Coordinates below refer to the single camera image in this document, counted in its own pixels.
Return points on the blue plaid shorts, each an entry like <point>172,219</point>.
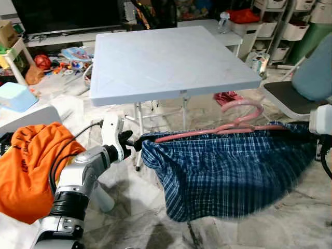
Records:
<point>223,171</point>

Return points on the orange t-shirt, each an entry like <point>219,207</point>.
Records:
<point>26,171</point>

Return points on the pink plastic hanger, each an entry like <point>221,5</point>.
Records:
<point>241,104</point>

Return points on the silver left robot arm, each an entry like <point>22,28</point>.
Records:
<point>78,176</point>

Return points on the white folding table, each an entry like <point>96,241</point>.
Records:
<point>166,62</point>

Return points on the red cloth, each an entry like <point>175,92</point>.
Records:
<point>228,97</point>

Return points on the blue printed toy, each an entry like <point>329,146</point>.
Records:
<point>78,53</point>

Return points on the brown paper bag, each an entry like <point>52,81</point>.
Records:
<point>34,77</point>

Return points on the white tv stand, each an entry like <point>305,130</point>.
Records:
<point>78,37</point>

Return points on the orange ball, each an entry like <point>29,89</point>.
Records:
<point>42,62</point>

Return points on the light blue plastic tub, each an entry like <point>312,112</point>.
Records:
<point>18,96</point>

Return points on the black television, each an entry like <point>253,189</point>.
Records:
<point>67,15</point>

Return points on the white low table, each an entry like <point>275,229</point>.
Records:
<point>228,37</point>

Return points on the light blue cushion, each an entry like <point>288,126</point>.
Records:
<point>314,72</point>

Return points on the white printed bag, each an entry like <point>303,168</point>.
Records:
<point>260,65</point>

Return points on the small white side table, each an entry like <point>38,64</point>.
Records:
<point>15,45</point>

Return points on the clear water bottle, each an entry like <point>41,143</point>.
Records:
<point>224,23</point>

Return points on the white folding chair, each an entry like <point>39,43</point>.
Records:
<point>290,96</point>

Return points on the cardboard box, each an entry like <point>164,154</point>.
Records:
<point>8,33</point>

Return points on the red folded fabric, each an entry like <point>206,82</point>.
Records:
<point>244,16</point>

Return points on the white storage shelf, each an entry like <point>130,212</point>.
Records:
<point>270,28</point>

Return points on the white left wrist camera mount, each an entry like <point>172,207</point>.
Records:
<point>111,132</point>

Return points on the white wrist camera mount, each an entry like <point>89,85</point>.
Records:
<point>320,119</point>
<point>111,132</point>

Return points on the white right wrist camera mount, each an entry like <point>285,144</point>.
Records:
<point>320,119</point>

